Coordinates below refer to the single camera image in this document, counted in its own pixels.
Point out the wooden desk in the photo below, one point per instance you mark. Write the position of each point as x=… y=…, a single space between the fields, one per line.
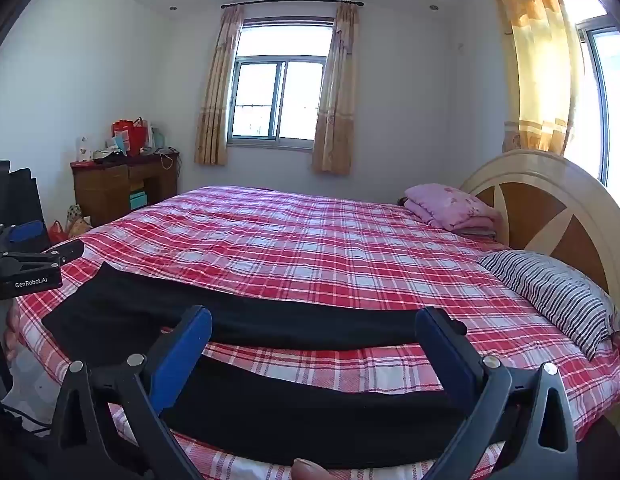
x=100 y=190

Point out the teal box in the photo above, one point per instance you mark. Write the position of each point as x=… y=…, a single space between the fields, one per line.
x=138 y=200

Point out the black pants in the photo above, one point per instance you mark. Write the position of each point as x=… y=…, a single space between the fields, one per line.
x=265 y=320

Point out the black curtain rod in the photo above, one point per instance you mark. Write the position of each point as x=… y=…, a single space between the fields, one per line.
x=290 y=2

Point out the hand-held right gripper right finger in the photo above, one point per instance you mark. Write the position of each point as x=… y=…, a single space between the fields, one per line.
x=446 y=355

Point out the bed with red plaid sheet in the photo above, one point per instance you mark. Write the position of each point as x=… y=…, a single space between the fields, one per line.
x=290 y=240

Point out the sliding window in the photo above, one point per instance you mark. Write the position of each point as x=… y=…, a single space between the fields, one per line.
x=255 y=100

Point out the red gift bag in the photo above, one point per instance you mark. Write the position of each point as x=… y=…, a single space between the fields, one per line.
x=135 y=137

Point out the beige floral curtain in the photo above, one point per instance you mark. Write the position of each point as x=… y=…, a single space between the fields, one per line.
x=337 y=100
x=217 y=100

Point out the cream and wood headboard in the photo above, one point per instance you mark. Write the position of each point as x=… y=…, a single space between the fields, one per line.
x=530 y=210

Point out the yellow curtain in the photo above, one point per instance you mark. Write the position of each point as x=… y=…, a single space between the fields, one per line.
x=535 y=60

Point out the pink folded blanket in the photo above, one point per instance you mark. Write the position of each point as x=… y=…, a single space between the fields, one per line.
x=450 y=205

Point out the dark object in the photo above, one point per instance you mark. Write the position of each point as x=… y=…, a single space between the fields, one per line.
x=22 y=195

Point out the large bright window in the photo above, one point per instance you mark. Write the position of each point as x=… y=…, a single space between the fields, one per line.
x=610 y=100

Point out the patterned bag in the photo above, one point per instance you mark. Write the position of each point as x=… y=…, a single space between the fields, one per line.
x=79 y=221

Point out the person's right hand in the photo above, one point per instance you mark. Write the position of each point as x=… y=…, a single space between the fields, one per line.
x=312 y=470

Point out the white printed box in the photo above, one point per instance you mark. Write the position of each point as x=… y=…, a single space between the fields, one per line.
x=83 y=149

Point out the pale green bag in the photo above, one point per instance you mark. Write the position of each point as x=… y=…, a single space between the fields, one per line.
x=157 y=136

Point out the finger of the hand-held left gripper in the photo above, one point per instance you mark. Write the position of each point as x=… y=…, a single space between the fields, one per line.
x=60 y=252
x=26 y=232

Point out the red plastic bag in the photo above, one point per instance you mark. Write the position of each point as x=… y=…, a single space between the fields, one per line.
x=57 y=232

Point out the striped pillow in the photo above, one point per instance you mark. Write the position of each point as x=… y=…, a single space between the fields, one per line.
x=555 y=295

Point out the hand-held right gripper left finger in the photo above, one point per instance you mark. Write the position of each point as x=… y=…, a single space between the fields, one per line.
x=180 y=360

